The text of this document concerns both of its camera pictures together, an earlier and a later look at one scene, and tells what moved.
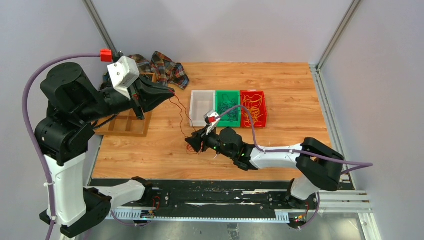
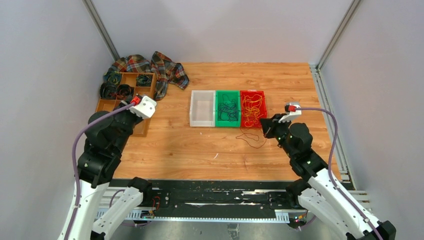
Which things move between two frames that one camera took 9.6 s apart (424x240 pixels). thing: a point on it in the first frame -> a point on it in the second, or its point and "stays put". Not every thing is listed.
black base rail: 209,200 stays put
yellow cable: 252,104 stays put
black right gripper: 196,141 -> 269,124
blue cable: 226,105 stays put
